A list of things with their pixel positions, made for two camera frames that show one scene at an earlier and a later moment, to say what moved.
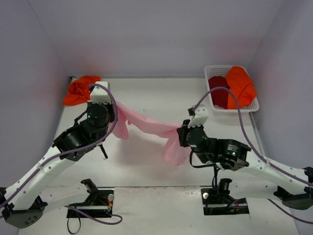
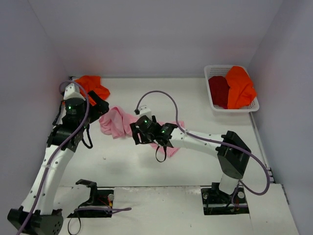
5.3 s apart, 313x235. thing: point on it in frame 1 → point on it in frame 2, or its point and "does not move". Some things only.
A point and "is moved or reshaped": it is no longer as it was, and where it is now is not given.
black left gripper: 111,113 → 98,105
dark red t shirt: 219,96 does not move
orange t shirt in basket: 239,81 does not move
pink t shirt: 174,152 is moved or reshaped
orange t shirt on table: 78,91 does not move
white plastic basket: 211,71 does not move
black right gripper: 182,134 → 139,133
